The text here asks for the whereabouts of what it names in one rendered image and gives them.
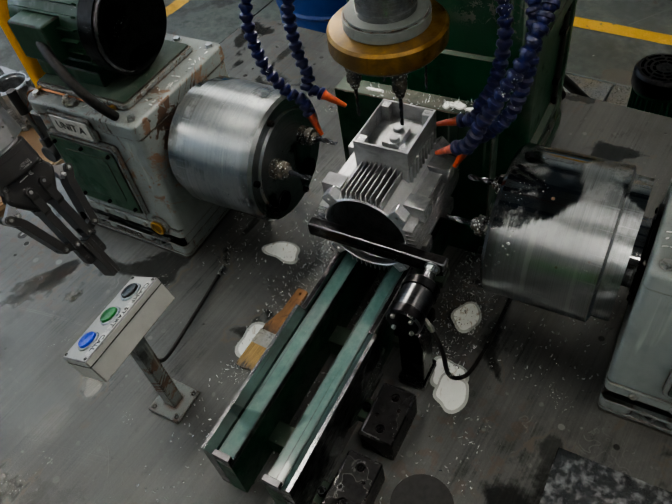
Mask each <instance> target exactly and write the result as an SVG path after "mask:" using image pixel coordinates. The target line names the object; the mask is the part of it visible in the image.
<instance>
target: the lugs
mask: <svg viewBox="0 0 672 504"><path fill-rule="evenodd" d="M448 145H450V143H449V142H448V141H447V140H446V139H445V138H444V137H443V136H440V137H439V138H437V140H436V142H435V143H434V150H435V151H436V150H438V149H440V148H443V147H445V146H448ZM340 195H341V191H340V190H339V189H338V188H337V187H336V186H335V185H333V186H332V187H330V188H329V189H327V190H326V192H325V193H324V195H323V196H322V199H323V200H324V201H325V202H326V203H327V204H329V205H331V204H332V203H334V202H336V201H337V199H338V198H339V196H340ZM409 214H410V213H409V212H408V211H407V210H406V209H405V208H404V207H403V206H402V205H401V204H398V205H396V206H394V207H392V209H391V211H390V212H389V214H388V217H389V218H390V219H391V220H392V221H393V222H394V223H395V224H396V225H400V224H402V223H404V222H405V221H406V219H407V218H408V216H409ZM331 245H332V246H333V247H334V248H335V249H337V250H338V251H339V252H340V253H341V252H343V251H345V249H344V248H342V247H341V246H340V245H339V244H338V243H336V242H332V243H331ZM393 266H394V267H395V268H396V269H397V270H398V271H399V272H402V271H405V270H407V269H409V267H410V266H408V265H405V264H402V263H398V264H395V265H393Z"/></svg>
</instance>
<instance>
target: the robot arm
mask: <svg viewBox="0 0 672 504"><path fill-rule="evenodd" d="M20 132H21V127H20V125H19V124H18V123H17V122H16V121H15V120H14V119H13V118H12V117H11V115H10V114H9V113H8V112H7V111H6V110H5V109H4V108H3V107H2V106H1V104H0V196H1V199H2V202H3V204H4V205H6V208H5V212H4V217H1V218H0V224H1V225H4V226H9V227H13V228H16V229H18V230H20V231H21V232H23V233H25V234H26V235H28V236H29V237H31V238H33V239H34V240H36V241H38V242H39V243H41V244H43V245H44V246H46V247H47V248H49V249H51V250H52V251H54V252H56V253H57V254H68V253H70V252H71V251H73V252H74V253H75V254H76V255H77V256H78V257H79V258H80V259H81V260H82V261H83V262H84V263H86V264H94V265H95V266H96V267H97V268H98V269H99V270H100V271H101V272H102V273H103V274H104V275H105V276H115V275H116V274H117V272H118V271H119V270H120V268H119V267H118V266H117V265H116V263H115V262H114V261H113V260H112V259H111V258H110V257H109V256H108V255H107V254H106V253H105V252H104V250H105V249H106V245H105V244H104V243H103V242H102V241H101V240H100V239H99V237H98V236H97V235H96V230H95V229H94V227H95V225H96V224H97V223H98V222H99V220H98V217H97V216H96V214H95V212H94V210H93V209H92V207H91V205H90V203H89V202H88V200H87V198H86V196H85V195H84V193H83V191H82V189H81V187H80V186H79V184H78V182H77V180H76V179H75V175H74V170H73V165H72V164H71V163H69V162H68V163H63V164H59V165H52V164H51V163H49V162H47V161H45V160H43V159H42V158H41V157H40V156H39V154H38V153H37V152H36V151H35V150H34V149H33V148H32V146H31V145H30V144H29V143H28V142H27V141H26V140H25V139H24V138H23V137H22V136H18V135H19V133H20ZM55 175H56V177H57V178H58V179H60V181H61V184H62V186H63V187H64V189H65V191H66V193H67V194H68V196H69V198H70V200H71V201H72V203H73V205H74V206H75V208H76V210H77V212H78V213H79V214H78V213H77V212H76V211H75V210H74V209H73V208H72V207H71V206H70V205H69V203H68V202H67V201H66V200H65V199H64V196H63V195H62V194H61V193H60V192H59V191H58V190H57V185H56V179H55ZM47 203H48V204H50V205H51V206H52V207H53V208H54V209H55V210H56V211H57V212H58V213H59V214H60V215H61V216H62V217H63V218H64V219H65V220H66V221H67V222H68V223H69V225H70V226H71V227H72V228H73V229H74V230H75V231H76V232H77V233H78V234H79V235H80V236H83V237H80V238H79V239H78V238H77V237H76V236H75V235H74V234H73V233H72V232H71V231H70V230H69V229H68V228H67V226H66V225H65V224H64V223H63V222H62V221H61V220H60V219H59V218H58V217H57V216H56V215H55V214H54V213H53V212H52V210H51V208H50V207H49V206H48V205H47ZM16 208H17V209H22V210H27V211H31V212H32V213H33V214H34V215H36V216H38V217H39V218H40V219H41V220H42V221H43V222H44V223H45V224H46V225H47V226H48V228H49V229H50V230H51V231H52V232H53V233H54V234H55V235H56V236H57V237H58V238H59V239H60V240H61V241H62V242H61V241H59V240H58V239H56V238H55V237H53V236H51V235H50V234H48V233H47V232H45V231H43V230H42V229H40V228H39V227H37V226H36V225H34V224H32V223H31V222H29V221H27V220H25V219H22V215H21V214H20V213H19V212H17V211H16Z"/></svg>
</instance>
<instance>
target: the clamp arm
mask: <svg viewBox="0 0 672 504"><path fill-rule="evenodd" d="M307 225H308V229H309V233H310V234H311V235H314V236H318V237H321V238H324V239H327V240H330V241H333V242H336V243H339V244H343V245H346V246H349V247H352V248H355V249H358V250H361V251H365V252H368V253H371V254H374V255H377V256H380V257H383V258H387V259H390V260H393V261H396V262H399V263H402V264H405V265H408V266H412V267H415V268H418V269H421V270H425V268H428V266H429V264H430V265H431V266H430V268H431V269H433V270H434V268H435V267H436V270H435V272H436V275H440V276H445V274H446V272H447V270H448V258H447V257H445V256H441V255H438V254H435V253H431V252H428V251H425V250H422V249H418V248H415V247H412V246H409V244H407V243H404V242H403V243H399V242H395V241H392V240H389V239H386V238H382V237H379V236H376V235H373V234H369V233H366V232H363V231H359V230H356V229H353V228H350V227H346V226H343V225H340V224H336V223H333V222H330V221H328V219H325V218H322V219H320V218H317V217H314V216H312V217H311V218H310V220H309V221H308V223H307Z"/></svg>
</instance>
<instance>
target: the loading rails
mask: <svg viewBox="0 0 672 504"><path fill-rule="evenodd" d="M447 223H448V219H446V218H442V217H440V219H439V221H438V222H437V224H436V226H435V228H434V230H433V231H432V233H431V235H432V236H433V247H432V249H431V250H430V252H431V253H435V254H438V255H441V256H442V255H443V253H444V251H445V249H446V247H447ZM379 272H380V273H383V274H385V276H384V278H383V279H382V281H381V283H380V284H379V286H378V288H377V289H376V291H375V293H374V295H373V296H372V298H371V300H370V301H369V303H368V305H367V306H366V308H365V310H364V312H363V313H362V315H361V317H360V318H359V320H358V322H357V323H356V325H355V327H354V329H353V330H351V329H348V328H346V327H347V325H348V324H349V322H350V320H351V319H352V317H353V315H354V314H355V312H356V310H357V309H358V307H359V305H360V304H361V302H362V300H363V299H364V297H365V295H366V294H367V292H368V290H369V289H370V287H371V285H372V283H373V282H374V280H375V278H376V277H377V275H378V273H379ZM423 272H424V270H421V269H418V268H415V267H412V266H410V267H409V269H407V270H405V271H402V272H399V271H398V270H397V269H396V268H395V267H394V266H393V265H392V266H391V268H390V270H389V271H388V269H387V267H386V269H385V270H383V266H382V267H381V269H380V270H379V267H378V266H377V267H376V269H375V268H374V264H373V266H372V267H370V264H369V263H368V265H367V266H366V264H365V261H364V262H363V264H361V260H360V259H359V261H358V262H357V260H356V257H355V258H354V259H352V256H351V254H350V253H349V252H347V251H346V250H345V251H343V252H341V253H340V252H339V251H338V252H337V253H336V255H335V256H334V258H333V259H332V261H331V262H330V264H329V265H328V267H327V268H326V270H325V271H324V273H323V274H322V276H321V278H320V279H319V281H318V282H317V284H316V285H315V287H314V288H313V290H312V291H311V293H310V294H309V296H308V297H307V299H306V300H305V302H304V303H303V305H302V306H299V305H297V304H296V305H295V306H294V308H293V309H292V311H291V312H290V314H289V315H288V317H287V318H286V320H285V321H284V323H283V324H282V326H281V327H280V329H279V330H278V332H277V333H276V335H275V336H274V338H273V339H272V341H271V342H270V344H269V345H268V347H267V348H266V350H265V351H264V353H263V354H262V356H261V357H260V359H259V360H258V362H257V363H256V365H255V366H254V368H253V369H252V371H251V372H250V374H249V375H248V377H247V378H246V380H245V381H244V383H243V384H242V386H241V387H240V389H239V390H238V392H237V393H236V395H235V396H234V398H233V399H232V401H231V402H230V404H229V405H228V407H227V408H226V410H225V411H224V413H223V414H222V416H221V417H220V419H219V420H218V422H217V423H216V425H215V426H214V428H213V429H212V431H211V432H210V434H209V435H208V437H207V438H206V440H205V441H204V443H203V444H202V446H201V448H202V450H203V451H204V453H205V454H206V456H207V457H208V459H209V460H210V461H211V463H212V464H213V466H214V467H215V469H216V470H217V472H218V473H219V474H220V476H221V477H222V479H223V480H224V481H226V482H228V483H230V484H231V485H233V486H235V487H237V488H239V489H240V490H242V491H244V492H246V493H248V492H249V490H250V488H251V486H252V484H253V483H254V481H255V480H256V478H257V476H258V475H259V473H260V471H261V470H262V468H263V466H264V465H265V463H266V461H267V460H268V458H269V456H270V455H271V453H272V451H275V452H277V453H279V456H278V458H277V460H276V461H275V463H274V465H273V466H272V468H271V470H270V471H269V473H268V475H267V474H264V475H263V477H262V478H261V480H262V482H263V484H264V485H265V487H266V488H267V490H268V492H269V494H270V495H271V497H272V499H273V501H274V502H275V504H321V502H322V500H323V499H324V497H325V495H326V493H327V491H328V489H329V487H330V485H331V483H330V482H328V481H327V480H328V479H329V477H330V475H331V473H332V471H333V469H334V467H335V465H336V463H337V462H338V460H339V458H340V456H341V454H342V452H343V450H344V448H345V446H346V445H347V443H348V441H349V439H350V437H351V435H352V433H353V431H354V429H355V428H356V426H357V424H358V422H359V421H361V422H364V420H365V419H366V417H367V415H368V413H369V411H370V409H371V407H372V405H373V403H374V401H375V400H373V399H371V397H372V395H373V394H374V392H375V390H376V388H377V386H378V384H379V382H380V380H381V378H382V377H383V368H382V367H383V365H384V363H385V361H386V360H387V358H388V356H389V354H390V352H391V350H392V348H393V346H394V347H396V348H399V349H400V347H399V337H398V336H396V335H394V332H393V329H391V325H390V324H389V323H388V321H387V319H386V312H387V310H388V308H389V307H390V305H391V304H392V303H393V302H394V301H395V299H396V298H397V296H398V294H399V292H400V291H401V286H402V283H403V282H404V280H405V278H406V277H407V276H408V275H409V274H416V273H417V274H422V273H423ZM331 353H332V354H335V355H337V357H336V359H335V361H334V363H333V364H332V366H331V368H330V369H329V371H328V373H327V375H326V376H325V378H324V380H323V381H322V383H321V385H320V386H319V388H318V390H317V392H316V393H315V395H314V397H313V398H312V400H311V402H310V403H309V405H308V407H307V409H306V410H305V412H304V414H303V415H302V417H301V419H300V420H299V422H298V424H297V426H296V427H294V426H292V425H289V423H290V421H291V419H292V418H293V416H294V414H295V413H296V411H297V409H298V408H299V406H300V404H301V403H302V401H303V399H304V398H305V396H306V394H307V393H308V391H309V389H310V387H311V386H312V384H313V382H314V381H315V379H316V377H317V376H318V374H319V372H320V371H321V369H322V367H323V366H324V364H325V362H326V361H327V359H328V357H329V356H330V354H331Z"/></svg>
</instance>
